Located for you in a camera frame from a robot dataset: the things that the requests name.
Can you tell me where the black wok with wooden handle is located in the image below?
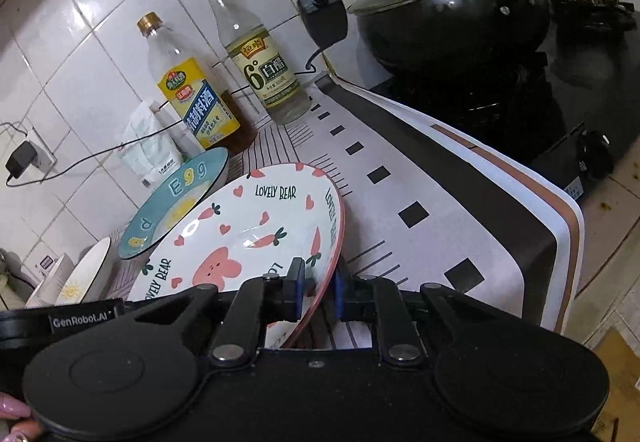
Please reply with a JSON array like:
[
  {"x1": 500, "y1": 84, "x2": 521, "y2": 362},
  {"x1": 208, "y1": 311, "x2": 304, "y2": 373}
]
[{"x1": 357, "y1": 0, "x2": 640, "y2": 76}]

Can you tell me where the thin black cable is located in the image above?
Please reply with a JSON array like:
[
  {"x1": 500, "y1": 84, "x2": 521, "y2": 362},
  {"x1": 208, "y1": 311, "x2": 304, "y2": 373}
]
[{"x1": 5, "y1": 40, "x2": 331, "y2": 185}]

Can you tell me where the printed table mat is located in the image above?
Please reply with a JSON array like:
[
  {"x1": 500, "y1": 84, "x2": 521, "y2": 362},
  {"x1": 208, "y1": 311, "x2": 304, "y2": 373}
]
[{"x1": 107, "y1": 75, "x2": 586, "y2": 353}]

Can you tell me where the black gas stove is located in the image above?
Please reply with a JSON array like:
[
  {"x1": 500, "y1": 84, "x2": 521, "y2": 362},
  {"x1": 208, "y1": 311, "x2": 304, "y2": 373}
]
[{"x1": 370, "y1": 12, "x2": 640, "y2": 200}]

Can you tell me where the white bowl with sun print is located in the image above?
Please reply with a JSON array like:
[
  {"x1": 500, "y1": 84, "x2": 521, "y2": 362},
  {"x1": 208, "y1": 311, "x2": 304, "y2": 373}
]
[{"x1": 25, "y1": 255, "x2": 81, "y2": 309}]

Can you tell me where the white plate with carrot print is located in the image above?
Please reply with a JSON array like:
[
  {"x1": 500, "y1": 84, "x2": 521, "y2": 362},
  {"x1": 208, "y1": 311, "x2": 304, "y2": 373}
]
[{"x1": 127, "y1": 163, "x2": 347, "y2": 350}]

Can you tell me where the large black power adapter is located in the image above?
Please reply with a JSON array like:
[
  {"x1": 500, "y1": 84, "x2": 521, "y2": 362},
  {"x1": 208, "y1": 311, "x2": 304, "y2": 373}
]
[{"x1": 297, "y1": 0, "x2": 348, "y2": 46}]

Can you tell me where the black stove knob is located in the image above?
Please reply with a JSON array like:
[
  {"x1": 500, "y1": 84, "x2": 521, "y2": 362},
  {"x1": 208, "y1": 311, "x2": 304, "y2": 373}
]
[{"x1": 575, "y1": 129, "x2": 613, "y2": 178}]

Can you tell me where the white plastic bag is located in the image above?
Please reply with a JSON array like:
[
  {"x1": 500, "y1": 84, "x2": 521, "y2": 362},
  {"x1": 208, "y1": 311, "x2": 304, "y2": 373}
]
[{"x1": 117, "y1": 100, "x2": 183, "y2": 188}]

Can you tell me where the cooking wine bottle yellow label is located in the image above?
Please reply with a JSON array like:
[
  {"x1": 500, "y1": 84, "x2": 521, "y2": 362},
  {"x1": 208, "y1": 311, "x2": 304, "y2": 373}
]
[{"x1": 137, "y1": 12, "x2": 242, "y2": 158}]

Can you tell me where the clear vinegar bottle yellow cap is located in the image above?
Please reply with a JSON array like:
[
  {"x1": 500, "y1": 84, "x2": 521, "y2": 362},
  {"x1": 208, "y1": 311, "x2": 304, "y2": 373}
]
[{"x1": 197, "y1": 0, "x2": 312, "y2": 125}]

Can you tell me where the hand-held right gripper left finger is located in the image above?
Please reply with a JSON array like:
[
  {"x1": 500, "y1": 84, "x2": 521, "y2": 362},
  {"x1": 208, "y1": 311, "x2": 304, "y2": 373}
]
[{"x1": 122, "y1": 257, "x2": 307, "y2": 370}]

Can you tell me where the small black power adapter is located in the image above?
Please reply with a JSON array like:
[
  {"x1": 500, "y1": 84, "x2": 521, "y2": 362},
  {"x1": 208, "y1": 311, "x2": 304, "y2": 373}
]
[{"x1": 5, "y1": 142, "x2": 37, "y2": 180}]

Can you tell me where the person's left hand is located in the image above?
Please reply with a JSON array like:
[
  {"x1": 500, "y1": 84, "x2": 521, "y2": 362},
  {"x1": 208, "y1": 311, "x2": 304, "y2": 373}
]
[{"x1": 0, "y1": 391, "x2": 45, "y2": 442}]

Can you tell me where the white wall socket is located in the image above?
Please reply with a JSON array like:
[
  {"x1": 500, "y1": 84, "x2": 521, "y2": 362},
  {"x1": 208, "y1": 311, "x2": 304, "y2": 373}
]
[{"x1": 22, "y1": 129, "x2": 58, "y2": 170}]

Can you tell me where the blue plate with yellow print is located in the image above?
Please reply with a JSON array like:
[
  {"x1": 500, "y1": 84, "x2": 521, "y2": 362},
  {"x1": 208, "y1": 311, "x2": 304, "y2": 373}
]
[{"x1": 117, "y1": 147, "x2": 231, "y2": 260}]

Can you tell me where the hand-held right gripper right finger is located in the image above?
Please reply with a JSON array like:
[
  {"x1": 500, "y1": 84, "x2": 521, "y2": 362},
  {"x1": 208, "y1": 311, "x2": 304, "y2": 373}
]
[{"x1": 333, "y1": 271, "x2": 507, "y2": 369}]

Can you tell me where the white rice cooker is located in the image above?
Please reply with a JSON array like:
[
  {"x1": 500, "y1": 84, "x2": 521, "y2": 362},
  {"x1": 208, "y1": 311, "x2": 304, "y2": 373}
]
[{"x1": 0, "y1": 247, "x2": 28, "y2": 310}]

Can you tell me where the cardboard box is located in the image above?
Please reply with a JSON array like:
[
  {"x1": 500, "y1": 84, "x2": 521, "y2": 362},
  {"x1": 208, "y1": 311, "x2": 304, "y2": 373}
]
[{"x1": 590, "y1": 327, "x2": 640, "y2": 442}]

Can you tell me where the white bowl with dark rim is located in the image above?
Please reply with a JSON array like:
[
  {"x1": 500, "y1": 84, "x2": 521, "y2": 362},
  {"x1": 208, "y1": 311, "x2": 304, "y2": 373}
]
[{"x1": 74, "y1": 237, "x2": 118, "y2": 304}]

